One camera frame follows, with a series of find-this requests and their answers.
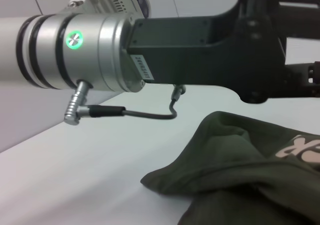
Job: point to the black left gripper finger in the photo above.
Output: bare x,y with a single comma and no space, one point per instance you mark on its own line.
297,15
305,82

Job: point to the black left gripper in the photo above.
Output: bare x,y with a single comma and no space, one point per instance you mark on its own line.
200,52

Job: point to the dark green t-shirt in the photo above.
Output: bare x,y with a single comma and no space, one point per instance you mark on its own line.
237,185

